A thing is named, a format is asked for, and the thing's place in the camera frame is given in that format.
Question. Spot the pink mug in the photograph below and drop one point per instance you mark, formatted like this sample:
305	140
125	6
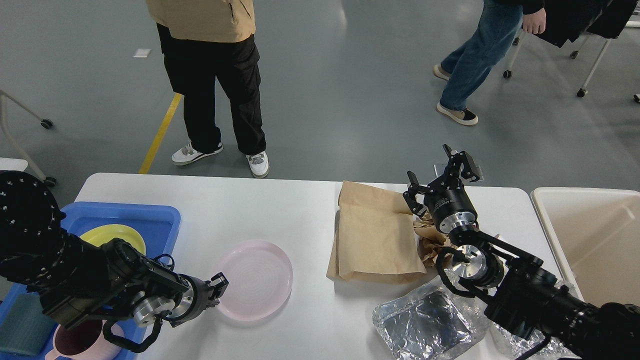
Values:
83	342

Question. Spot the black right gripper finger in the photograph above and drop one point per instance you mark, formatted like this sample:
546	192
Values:
459	171
410	196

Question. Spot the rack with black clothes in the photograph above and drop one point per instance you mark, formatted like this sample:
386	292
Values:
568	20

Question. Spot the brown paper bag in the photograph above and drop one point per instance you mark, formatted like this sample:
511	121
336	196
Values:
374	239

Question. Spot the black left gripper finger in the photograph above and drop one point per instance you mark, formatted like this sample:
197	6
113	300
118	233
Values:
215	289

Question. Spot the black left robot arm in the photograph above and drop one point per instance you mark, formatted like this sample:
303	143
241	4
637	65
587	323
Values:
78	282

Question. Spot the crumpled aluminium foil tray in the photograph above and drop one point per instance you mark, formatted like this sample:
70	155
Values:
430	323

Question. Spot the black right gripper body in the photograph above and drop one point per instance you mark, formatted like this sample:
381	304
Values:
450	209

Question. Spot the pink plate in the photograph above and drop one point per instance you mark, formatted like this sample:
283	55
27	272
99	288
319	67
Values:
260	277

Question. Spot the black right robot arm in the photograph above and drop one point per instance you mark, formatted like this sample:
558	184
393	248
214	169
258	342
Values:
520	295

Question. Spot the beige plastic bin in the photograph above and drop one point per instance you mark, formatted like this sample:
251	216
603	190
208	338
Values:
594	235

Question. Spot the person in blue jeans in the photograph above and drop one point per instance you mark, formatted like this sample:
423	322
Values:
467	67

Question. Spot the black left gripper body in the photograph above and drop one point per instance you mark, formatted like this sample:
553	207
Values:
193	302

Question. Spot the white wheeled frame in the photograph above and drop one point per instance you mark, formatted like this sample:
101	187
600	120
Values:
46	123

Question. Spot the white side table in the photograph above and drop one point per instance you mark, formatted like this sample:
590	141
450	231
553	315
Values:
13	164

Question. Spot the blue plastic tray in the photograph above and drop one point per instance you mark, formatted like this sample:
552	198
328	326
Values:
158	225

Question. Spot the green sponge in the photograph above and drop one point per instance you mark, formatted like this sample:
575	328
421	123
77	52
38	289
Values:
26	329

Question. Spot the yellow plate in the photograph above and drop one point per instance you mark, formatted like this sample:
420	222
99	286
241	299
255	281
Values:
103	234

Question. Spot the crumpled brown paper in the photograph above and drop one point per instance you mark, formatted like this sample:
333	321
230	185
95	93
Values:
430	241

